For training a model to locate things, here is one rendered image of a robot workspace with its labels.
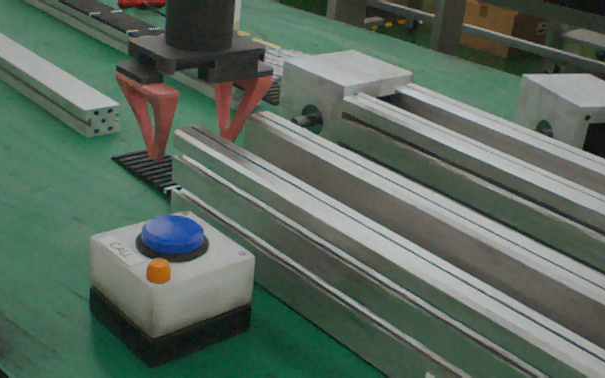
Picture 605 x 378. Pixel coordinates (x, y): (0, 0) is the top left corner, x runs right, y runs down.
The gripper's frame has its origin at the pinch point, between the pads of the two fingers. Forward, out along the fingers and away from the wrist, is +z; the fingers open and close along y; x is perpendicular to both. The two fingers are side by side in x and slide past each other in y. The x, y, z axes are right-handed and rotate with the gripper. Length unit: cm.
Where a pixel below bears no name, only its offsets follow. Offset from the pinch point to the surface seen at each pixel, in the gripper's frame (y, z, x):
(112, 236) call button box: -16.1, -1.2, -13.4
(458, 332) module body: -5.5, -1.4, -33.9
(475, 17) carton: 337, 63, 205
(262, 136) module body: 2.0, -2.7, -6.9
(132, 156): -0.8, 4.4, 8.5
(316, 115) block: 14.1, -0.7, -1.1
